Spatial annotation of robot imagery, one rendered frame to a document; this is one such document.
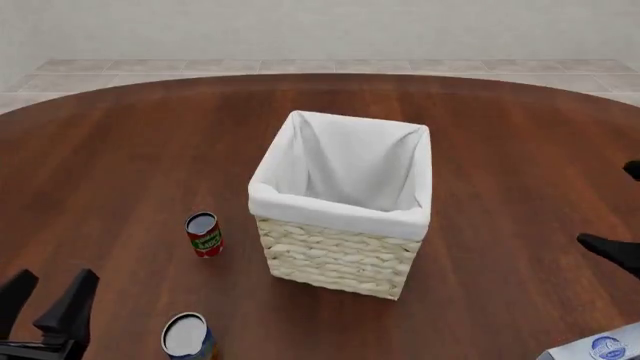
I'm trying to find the cream woven basket white liner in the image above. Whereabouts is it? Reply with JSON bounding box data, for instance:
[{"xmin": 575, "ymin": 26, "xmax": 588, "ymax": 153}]
[{"xmin": 247, "ymin": 109, "xmax": 432, "ymax": 302}]

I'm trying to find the grey-blue cream cheese box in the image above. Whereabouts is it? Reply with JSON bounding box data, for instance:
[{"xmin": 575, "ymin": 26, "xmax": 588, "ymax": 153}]
[{"xmin": 537, "ymin": 324, "xmax": 640, "ymax": 360}]

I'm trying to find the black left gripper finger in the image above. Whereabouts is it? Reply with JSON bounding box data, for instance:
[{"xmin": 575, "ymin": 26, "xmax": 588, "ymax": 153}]
[
  {"xmin": 32, "ymin": 267, "xmax": 100, "ymax": 360},
  {"xmin": 0, "ymin": 268, "xmax": 40, "ymax": 341}
]

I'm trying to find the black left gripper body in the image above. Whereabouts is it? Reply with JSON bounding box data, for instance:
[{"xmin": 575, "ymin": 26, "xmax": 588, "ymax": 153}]
[{"xmin": 0, "ymin": 338, "xmax": 77, "ymax": 360}]

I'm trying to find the tin can with silver lid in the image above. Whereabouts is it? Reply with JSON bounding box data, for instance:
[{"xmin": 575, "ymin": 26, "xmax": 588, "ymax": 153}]
[{"xmin": 160, "ymin": 312, "xmax": 220, "ymax": 360}]

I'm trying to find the red tomato sauce can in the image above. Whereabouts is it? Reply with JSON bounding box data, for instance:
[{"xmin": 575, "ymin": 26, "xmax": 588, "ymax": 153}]
[{"xmin": 185, "ymin": 211, "xmax": 225, "ymax": 260}]

